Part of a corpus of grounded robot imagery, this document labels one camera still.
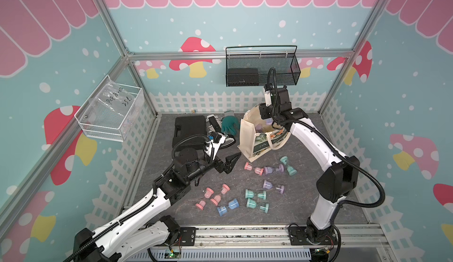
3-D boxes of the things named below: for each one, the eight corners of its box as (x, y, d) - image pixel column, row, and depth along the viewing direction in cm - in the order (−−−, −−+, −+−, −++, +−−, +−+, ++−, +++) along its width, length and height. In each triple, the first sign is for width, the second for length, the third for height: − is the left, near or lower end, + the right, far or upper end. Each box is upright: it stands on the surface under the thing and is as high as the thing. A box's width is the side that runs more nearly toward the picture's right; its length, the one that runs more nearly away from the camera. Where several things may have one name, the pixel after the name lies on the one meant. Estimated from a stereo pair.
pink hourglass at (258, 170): (243, 168, 96) (243, 165, 94) (245, 163, 98) (245, 161, 95) (262, 176, 93) (263, 173, 91) (264, 171, 95) (265, 168, 93)
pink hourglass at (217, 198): (210, 201, 85) (210, 199, 83) (224, 184, 90) (224, 182, 88) (216, 206, 83) (215, 204, 81) (230, 189, 88) (230, 187, 86)
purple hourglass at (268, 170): (264, 174, 94) (265, 172, 91) (262, 169, 96) (263, 166, 93) (283, 171, 95) (284, 169, 93) (281, 166, 97) (282, 163, 95)
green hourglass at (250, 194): (244, 198, 86) (245, 196, 84) (245, 191, 88) (245, 189, 86) (265, 199, 86) (266, 197, 83) (265, 192, 88) (266, 190, 85)
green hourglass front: (245, 207, 84) (246, 205, 81) (247, 200, 86) (247, 197, 83) (267, 213, 82) (268, 211, 79) (268, 206, 84) (269, 203, 81)
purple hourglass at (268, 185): (261, 188, 89) (262, 186, 86) (263, 182, 91) (264, 179, 88) (282, 195, 87) (284, 192, 84) (283, 188, 89) (285, 185, 86)
